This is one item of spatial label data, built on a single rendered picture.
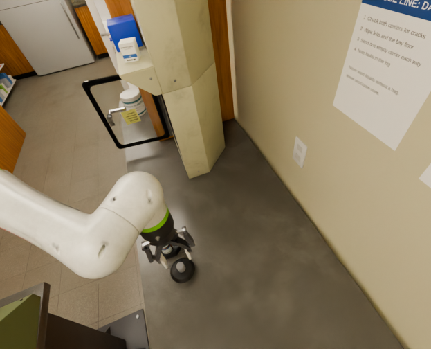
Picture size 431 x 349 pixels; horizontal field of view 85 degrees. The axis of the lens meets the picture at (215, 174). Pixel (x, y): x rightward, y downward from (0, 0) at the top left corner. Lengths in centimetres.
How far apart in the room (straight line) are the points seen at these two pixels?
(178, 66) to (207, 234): 64
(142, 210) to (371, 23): 60
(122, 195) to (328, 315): 73
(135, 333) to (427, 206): 177
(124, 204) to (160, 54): 53
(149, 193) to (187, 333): 54
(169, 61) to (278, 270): 81
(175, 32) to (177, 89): 18
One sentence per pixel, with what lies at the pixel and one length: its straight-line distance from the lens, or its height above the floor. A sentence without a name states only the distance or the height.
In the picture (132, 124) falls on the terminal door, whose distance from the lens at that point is 135.
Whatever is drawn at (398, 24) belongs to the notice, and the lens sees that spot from 61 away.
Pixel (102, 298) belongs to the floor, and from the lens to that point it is 217.
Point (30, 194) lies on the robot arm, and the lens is 62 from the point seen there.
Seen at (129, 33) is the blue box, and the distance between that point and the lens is 106.
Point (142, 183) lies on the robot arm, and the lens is 51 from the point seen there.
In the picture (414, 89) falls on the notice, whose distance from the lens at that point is 60.
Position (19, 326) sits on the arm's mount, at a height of 102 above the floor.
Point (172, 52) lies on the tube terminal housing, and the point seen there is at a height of 153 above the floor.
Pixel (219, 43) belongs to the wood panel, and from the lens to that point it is 132.
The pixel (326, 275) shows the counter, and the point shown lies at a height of 94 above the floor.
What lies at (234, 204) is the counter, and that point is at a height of 94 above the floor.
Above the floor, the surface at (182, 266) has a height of 101.
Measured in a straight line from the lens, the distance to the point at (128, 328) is 201.
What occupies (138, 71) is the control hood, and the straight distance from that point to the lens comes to 87.
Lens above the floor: 182
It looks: 48 degrees down
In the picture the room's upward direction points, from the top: 10 degrees counter-clockwise
